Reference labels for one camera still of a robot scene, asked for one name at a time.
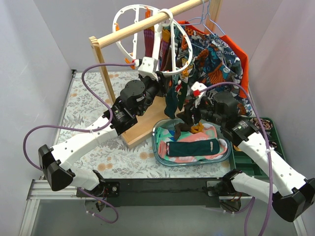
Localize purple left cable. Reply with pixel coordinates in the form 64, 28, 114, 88
23, 62, 138, 224

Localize purple yellow-cuff sock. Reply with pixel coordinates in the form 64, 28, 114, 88
143, 26, 155, 58

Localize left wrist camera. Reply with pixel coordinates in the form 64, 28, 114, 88
138, 57, 158, 81

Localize small brown sock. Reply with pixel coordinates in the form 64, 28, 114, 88
174, 99, 201, 141

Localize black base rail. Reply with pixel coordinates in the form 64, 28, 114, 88
105, 177, 227, 207

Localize wooden drying rack stand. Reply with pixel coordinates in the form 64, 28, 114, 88
88, 0, 223, 150

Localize floral table mat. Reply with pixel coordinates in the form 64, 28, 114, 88
62, 73, 230, 178

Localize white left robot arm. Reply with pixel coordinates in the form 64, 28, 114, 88
38, 71, 173, 197

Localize patterned blue orange shorts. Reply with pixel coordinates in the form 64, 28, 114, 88
164, 22, 253, 118

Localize blue wire clothes hanger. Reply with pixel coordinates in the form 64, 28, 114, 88
182, 0, 225, 35

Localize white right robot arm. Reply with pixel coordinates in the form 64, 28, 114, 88
183, 91, 315, 222

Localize purple cable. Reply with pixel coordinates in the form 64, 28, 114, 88
199, 82, 274, 236
23, 62, 138, 224

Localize small mustard yellow sock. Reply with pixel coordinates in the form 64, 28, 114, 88
190, 122, 204, 134

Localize reindeer sock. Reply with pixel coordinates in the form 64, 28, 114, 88
164, 80, 180, 119

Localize dark teal sock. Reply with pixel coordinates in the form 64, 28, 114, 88
166, 139, 220, 157

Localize clear glass sock container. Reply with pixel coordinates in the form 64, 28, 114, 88
152, 118, 232, 167

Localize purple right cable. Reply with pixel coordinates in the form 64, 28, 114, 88
199, 82, 274, 236

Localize dark green compartment tray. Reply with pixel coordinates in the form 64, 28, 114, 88
230, 117, 286, 177

